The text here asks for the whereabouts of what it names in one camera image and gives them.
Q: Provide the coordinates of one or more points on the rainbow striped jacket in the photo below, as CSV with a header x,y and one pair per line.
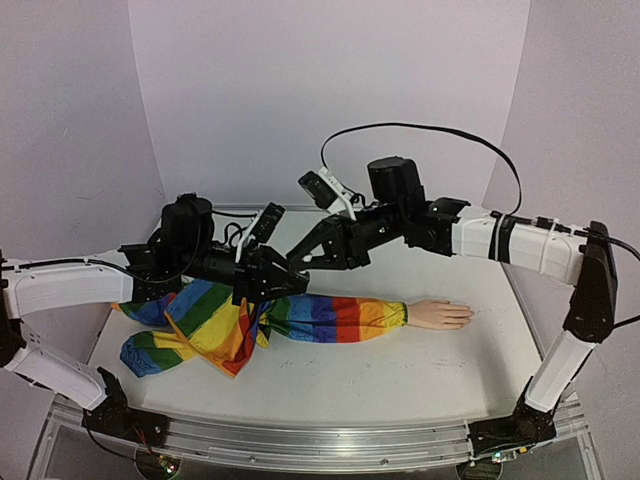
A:
x,y
201,320

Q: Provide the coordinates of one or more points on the mannequin hand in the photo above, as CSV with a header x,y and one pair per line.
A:
x,y
438,315

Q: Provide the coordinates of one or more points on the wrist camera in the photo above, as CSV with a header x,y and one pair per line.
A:
x,y
328,193
260,229

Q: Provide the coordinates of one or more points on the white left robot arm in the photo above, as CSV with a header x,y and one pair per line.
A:
x,y
30,287

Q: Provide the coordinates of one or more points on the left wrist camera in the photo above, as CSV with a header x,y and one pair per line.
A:
x,y
260,229

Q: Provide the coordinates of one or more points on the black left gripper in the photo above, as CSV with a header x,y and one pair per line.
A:
x,y
257,273

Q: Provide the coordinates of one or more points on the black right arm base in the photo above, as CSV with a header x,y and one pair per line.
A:
x,y
525,427

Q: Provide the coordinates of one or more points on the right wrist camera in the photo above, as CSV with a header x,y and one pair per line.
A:
x,y
328,193

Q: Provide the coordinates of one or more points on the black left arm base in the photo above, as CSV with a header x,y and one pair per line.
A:
x,y
115,418

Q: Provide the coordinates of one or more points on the aluminium front rail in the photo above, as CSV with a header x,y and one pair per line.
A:
x,y
346,449

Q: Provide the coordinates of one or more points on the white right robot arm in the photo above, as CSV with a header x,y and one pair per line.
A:
x,y
579,258

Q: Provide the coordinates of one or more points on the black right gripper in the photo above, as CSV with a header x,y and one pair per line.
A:
x,y
344,240

